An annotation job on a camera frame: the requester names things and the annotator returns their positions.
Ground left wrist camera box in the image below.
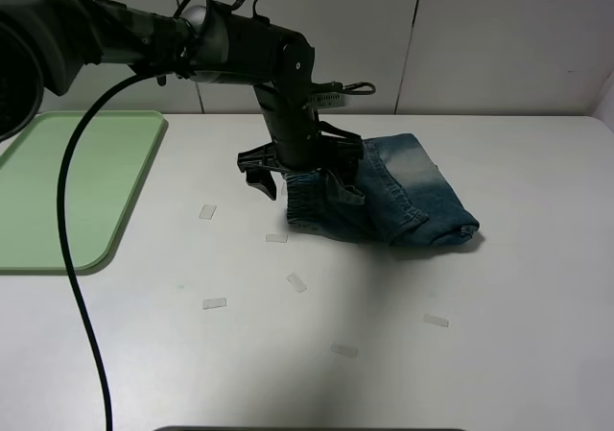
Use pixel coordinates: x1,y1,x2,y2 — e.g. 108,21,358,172
310,82,376,110

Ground clear tape piece left upright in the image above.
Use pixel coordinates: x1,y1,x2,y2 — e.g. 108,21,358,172
199,204,217,220

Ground clear tape piece centre left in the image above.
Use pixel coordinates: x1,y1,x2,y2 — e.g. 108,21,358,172
266,233,288,243

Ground blue children's denim shorts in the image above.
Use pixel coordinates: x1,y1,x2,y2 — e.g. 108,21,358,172
286,133,480,248

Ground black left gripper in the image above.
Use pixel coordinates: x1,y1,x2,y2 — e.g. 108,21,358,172
237,84,363,200

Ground clear tape piece front left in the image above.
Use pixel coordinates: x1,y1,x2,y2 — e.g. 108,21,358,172
202,298,227,310

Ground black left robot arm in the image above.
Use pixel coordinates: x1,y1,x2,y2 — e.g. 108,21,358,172
1,0,374,196

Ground black left camera cable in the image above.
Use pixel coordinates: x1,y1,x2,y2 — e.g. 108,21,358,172
28,0,289,431

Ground clear tape piece front centre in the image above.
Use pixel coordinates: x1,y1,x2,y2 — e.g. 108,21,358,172
330,344,358,358

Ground light green plastic tray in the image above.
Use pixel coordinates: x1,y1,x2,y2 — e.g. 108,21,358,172
1,111,167,275

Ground clear tape piece front right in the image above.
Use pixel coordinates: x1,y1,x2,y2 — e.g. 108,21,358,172
423,314,449,328

